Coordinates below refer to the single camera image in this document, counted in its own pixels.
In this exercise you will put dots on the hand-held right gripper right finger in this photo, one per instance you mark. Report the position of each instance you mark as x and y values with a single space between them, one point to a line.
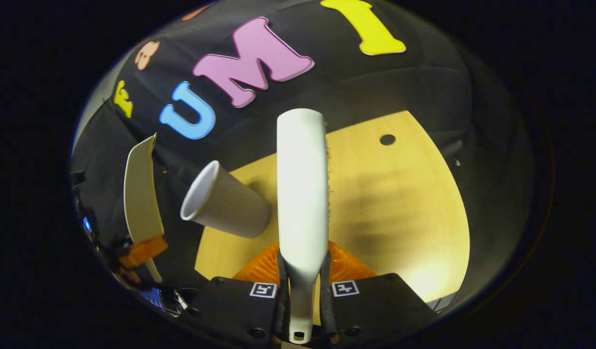
380 308

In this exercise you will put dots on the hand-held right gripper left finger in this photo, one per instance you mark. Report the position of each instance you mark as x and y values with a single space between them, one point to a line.
234 310

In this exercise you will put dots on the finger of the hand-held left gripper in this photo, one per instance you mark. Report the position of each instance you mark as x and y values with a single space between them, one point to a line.
142 252

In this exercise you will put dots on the white ribbed garbage bin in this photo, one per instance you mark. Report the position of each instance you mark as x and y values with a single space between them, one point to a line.
230 206

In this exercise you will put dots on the small white broom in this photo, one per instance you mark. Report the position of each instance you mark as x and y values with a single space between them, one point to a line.
302 184

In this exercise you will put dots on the wooden desktop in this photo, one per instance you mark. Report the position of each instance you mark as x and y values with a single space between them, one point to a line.
399 203

